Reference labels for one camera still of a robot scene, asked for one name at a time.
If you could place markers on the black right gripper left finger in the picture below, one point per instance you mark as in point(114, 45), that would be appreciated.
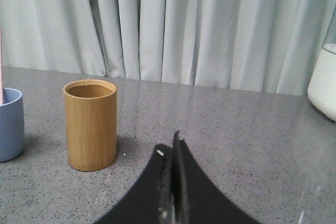
point(150, 198)

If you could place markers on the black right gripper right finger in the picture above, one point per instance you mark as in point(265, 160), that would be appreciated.
point(196, 198)

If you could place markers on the blue plastic cup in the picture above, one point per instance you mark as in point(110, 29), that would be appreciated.
point(12, 124)

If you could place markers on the bamboo cylinder holder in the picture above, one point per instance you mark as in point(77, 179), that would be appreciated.
point(91, 124)

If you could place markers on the white rounded appliance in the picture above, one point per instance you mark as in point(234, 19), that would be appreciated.
point(321, 89)

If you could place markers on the white pleated curtain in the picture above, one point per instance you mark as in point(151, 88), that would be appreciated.
point(257, 45)

